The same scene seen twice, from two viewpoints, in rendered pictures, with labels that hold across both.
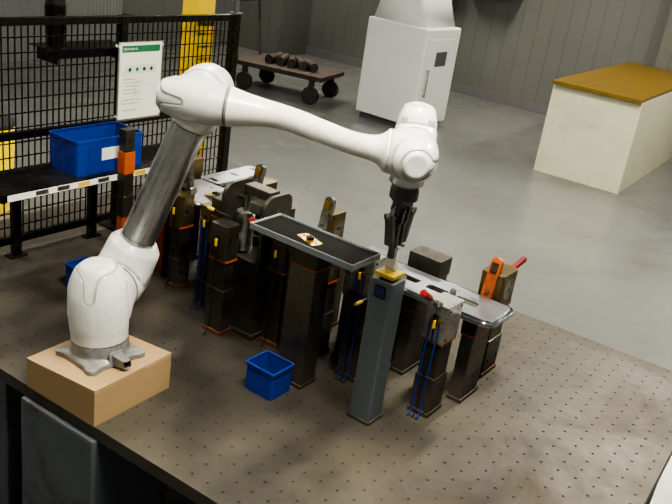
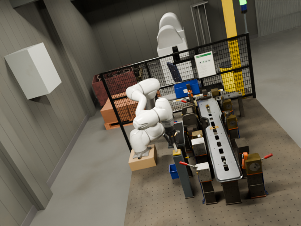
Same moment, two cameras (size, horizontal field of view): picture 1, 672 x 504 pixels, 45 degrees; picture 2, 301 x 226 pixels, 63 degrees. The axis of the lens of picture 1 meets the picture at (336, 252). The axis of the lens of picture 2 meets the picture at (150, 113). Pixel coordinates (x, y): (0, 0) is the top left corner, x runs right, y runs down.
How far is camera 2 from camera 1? 2.10 m
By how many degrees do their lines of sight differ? 63
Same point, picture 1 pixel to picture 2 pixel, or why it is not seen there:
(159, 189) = not seen: hidden behind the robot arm
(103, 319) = (133, 145)
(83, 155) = (177, 92)
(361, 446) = (174, 204)
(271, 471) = (146, 200)
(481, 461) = not seen: outside the picture
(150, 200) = not seen: hidden behind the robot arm
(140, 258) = (149, 130)
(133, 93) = (203, 69)
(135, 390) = (143, 164)
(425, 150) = (136, 121)
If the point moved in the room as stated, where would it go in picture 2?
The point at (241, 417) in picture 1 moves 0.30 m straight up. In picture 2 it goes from (159, 181) to (151, 156)
